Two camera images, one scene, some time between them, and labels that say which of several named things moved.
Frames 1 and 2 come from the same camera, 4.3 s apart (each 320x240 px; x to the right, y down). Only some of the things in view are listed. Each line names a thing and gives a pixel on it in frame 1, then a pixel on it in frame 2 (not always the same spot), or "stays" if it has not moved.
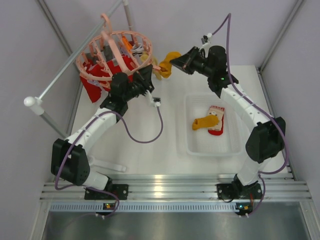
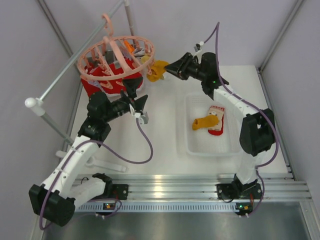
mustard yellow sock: (165, 65) → (157, 69)
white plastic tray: (200, 143) stays
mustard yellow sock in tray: (211, 120) stays
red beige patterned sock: (219, 112) stays
